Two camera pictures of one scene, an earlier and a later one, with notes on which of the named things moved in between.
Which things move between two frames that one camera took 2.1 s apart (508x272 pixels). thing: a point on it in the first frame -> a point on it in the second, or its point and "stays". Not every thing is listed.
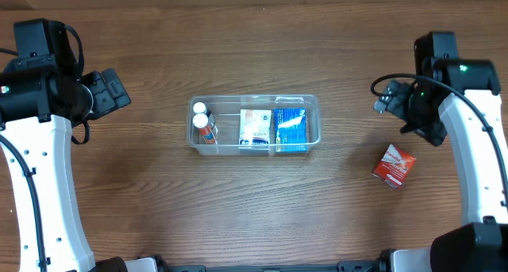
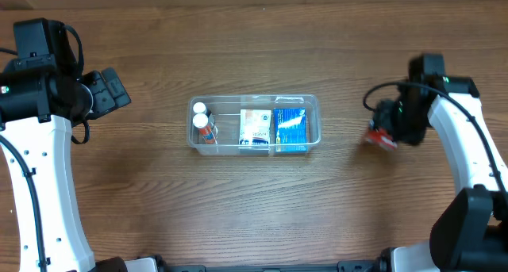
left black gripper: x=105 y=93 stays
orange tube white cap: x=200 y=120 stays
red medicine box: x=394 y=167 -> x=381 y=136
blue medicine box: x=290 y=128 stays
